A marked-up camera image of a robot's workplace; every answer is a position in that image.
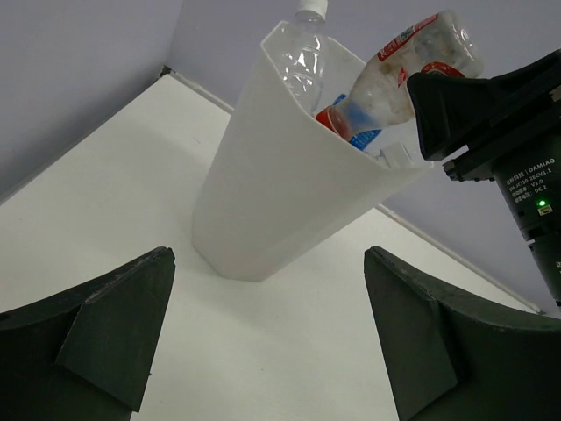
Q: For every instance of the clear bottle white cap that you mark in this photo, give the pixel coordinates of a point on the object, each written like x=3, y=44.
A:
x=394, y=156

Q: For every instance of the red cap tea bottle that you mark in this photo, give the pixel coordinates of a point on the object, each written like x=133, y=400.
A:
x=379, y=97

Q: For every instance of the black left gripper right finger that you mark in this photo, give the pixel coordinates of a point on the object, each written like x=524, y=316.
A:
x=453, y=355

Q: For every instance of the blue label water bottle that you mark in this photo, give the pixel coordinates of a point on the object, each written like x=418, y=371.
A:
x=361, y=140

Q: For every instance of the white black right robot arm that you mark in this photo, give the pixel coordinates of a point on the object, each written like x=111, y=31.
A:
x=505, y=129

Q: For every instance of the white octagonal plastic bin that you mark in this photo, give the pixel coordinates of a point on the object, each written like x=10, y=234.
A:
x=281, y=183

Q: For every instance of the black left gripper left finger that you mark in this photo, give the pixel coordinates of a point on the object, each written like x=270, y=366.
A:
x=86, y=353

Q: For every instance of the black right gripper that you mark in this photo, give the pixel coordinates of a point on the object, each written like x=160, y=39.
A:
x=452, y=112

